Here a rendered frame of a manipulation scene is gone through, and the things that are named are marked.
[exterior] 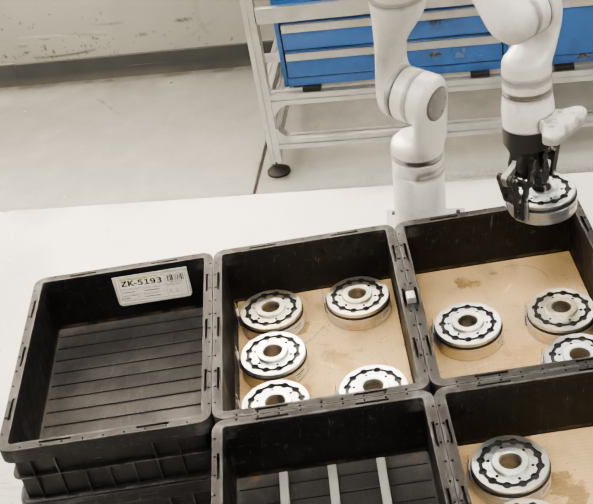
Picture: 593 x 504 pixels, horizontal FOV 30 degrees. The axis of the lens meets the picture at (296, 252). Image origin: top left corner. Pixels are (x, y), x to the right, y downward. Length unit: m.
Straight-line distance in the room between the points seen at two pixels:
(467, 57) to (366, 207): 1.36
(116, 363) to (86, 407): 0.10
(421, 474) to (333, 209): 0.88
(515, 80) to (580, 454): 0.51
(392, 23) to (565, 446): 0.69
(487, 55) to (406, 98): 1.75
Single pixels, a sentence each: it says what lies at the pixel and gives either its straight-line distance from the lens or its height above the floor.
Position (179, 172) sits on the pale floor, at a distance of 3.91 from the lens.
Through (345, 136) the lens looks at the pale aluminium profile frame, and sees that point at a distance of 3.67.
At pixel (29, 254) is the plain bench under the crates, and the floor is 0.70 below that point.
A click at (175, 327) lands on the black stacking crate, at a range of 1.84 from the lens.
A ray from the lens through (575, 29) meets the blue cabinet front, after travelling 3.53.
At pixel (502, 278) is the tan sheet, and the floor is 0.83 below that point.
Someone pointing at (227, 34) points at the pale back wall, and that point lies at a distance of 4.53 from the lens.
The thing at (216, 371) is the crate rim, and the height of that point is 0.93.
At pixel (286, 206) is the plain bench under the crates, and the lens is 2.31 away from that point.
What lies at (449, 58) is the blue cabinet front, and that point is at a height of 0.37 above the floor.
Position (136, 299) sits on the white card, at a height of 0.87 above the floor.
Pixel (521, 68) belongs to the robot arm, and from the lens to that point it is 1.54.
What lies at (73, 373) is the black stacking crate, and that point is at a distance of 1.81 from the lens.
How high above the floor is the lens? 1.95
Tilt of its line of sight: 35 degrees down
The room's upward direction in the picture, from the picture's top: 11 degrees counter-clockwise
